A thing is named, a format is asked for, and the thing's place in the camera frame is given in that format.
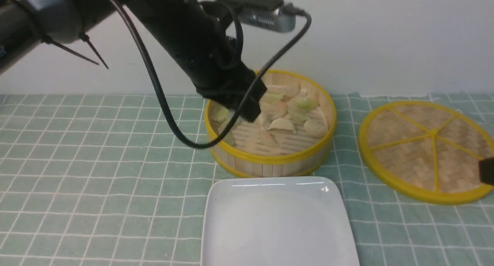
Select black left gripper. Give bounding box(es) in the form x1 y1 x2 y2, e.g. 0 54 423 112
195 61 267 122

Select black right arm gripper tip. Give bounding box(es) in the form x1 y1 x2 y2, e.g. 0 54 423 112
478 157 494 185

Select white square plate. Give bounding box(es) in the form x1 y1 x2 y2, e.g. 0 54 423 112
200 176 360 266

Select pale green dumpling left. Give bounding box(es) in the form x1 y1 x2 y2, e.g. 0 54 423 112
210 105 235 124

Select bamboo steamer lid yellow rim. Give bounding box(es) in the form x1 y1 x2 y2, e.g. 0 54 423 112
358 101 493 205

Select pink dumpling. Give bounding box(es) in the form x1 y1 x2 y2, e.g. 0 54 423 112
261 101 288 120

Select white dumpling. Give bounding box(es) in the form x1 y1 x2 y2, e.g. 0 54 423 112
268 117 296 134

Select bamboo steamer basket yellow rims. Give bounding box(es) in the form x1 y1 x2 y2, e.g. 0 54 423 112
210 70 337 177

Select cream dumpling right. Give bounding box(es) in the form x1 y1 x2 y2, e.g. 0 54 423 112
303 119 328 138

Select green checkered tablecloth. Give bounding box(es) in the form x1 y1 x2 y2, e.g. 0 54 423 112
0 93 494 266

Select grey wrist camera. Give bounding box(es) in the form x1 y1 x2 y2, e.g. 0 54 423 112
217 0 296 33

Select black camera cable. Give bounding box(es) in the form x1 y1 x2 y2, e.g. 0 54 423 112
95 0 312 149

